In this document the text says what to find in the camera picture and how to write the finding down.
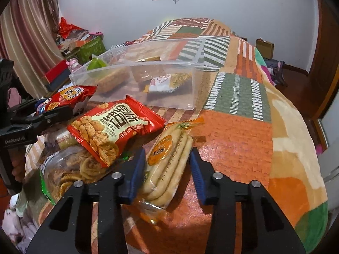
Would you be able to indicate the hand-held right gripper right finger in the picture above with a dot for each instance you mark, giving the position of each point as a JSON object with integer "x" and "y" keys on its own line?
{"x": 197, "y": 176}

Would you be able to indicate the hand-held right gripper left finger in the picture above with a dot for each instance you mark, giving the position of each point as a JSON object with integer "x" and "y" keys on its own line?
{"x": 136, "y": 176}

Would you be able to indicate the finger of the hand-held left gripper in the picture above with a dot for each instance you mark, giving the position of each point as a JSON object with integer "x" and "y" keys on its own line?
{"x": 50, "y": 116}

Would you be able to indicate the purple snack packet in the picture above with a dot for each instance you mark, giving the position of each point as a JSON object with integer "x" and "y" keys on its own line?
{"x": 42, "y": 107}

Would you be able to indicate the rice cracker pack orange label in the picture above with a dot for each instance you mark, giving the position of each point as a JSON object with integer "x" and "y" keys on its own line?
{"x": 169, "y": 169}

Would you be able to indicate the red blue snack packet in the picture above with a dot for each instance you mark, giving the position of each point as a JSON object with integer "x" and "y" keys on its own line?
{"x": 71, "y": 95}

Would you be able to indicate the large red snack packet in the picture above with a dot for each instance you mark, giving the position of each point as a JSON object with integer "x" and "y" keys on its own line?
{"x": 119, "y": 127}

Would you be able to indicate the clear bag of cookies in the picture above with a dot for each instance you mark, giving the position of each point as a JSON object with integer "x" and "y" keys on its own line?
{"x": 79, "y": 169}

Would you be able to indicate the clear plastic container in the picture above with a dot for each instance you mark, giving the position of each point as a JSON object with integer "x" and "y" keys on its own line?
{"x": 196, "y": 84}

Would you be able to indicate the person's left hand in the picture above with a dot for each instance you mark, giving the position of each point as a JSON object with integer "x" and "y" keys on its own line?
{"x": 19, "y": 170}

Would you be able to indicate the white olive snack packet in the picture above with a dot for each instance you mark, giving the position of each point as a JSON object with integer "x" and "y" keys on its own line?
{"x": 65, "y": 140}

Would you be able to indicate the red box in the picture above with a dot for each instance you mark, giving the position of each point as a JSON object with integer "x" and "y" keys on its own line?
{"x": 55, "y": 71}

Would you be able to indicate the striped curtain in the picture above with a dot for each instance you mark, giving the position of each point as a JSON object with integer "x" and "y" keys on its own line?
{"x": 23, "y": 31}

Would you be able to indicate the patchwork blanket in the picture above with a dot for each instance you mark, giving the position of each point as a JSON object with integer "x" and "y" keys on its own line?
{"x": 238, "y": 137}

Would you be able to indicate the pink bunny toy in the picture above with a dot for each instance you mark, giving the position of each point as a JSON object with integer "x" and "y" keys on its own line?
{"x": 74, "y": 64}

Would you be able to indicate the green snack packet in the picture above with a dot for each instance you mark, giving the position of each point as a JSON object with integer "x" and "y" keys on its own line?
{"x": 96, "y": 64}

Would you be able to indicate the round rice cracker packet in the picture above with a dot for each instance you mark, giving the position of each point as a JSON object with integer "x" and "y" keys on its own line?
{"x": 111, "y": 80}

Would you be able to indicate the pile of cardboard clutter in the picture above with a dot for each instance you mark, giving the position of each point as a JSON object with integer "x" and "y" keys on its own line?
{"x": 71, "y": 43}

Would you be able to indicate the green box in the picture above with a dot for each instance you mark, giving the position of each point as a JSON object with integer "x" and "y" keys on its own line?
{"x": 92, "y": 47}

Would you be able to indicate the red plastic bag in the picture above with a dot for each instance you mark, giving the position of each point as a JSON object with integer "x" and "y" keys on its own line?
{"x": 66, "y": 27}

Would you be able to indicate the white pink snack packet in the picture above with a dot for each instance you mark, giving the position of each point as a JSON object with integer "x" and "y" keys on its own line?
{"x": 159, "y": 83}

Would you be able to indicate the pink black item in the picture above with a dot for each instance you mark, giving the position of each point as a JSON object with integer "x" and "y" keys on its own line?
{"x": 96, "y": 32}

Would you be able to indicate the checkered quilt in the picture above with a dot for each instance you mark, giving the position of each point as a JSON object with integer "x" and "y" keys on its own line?
{"x": 119, "y": 46}

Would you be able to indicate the yellow snack packet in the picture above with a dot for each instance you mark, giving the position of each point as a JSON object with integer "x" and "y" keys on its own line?
{"x": 181, "y": 78}

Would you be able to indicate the pink cloth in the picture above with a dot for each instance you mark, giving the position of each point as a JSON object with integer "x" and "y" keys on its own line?
{"x": 16, "y": 222}

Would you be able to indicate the pile of clothes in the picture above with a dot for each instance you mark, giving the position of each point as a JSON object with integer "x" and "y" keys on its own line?
{"x": 278, "y": 71}

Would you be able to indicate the cardboard box on floor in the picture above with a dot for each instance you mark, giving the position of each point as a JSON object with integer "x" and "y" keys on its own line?
{"x": 264, "y": 49}

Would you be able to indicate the wooden wardrobe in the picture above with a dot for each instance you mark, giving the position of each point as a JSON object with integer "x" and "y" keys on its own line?
{"x": 325, "y": 58}

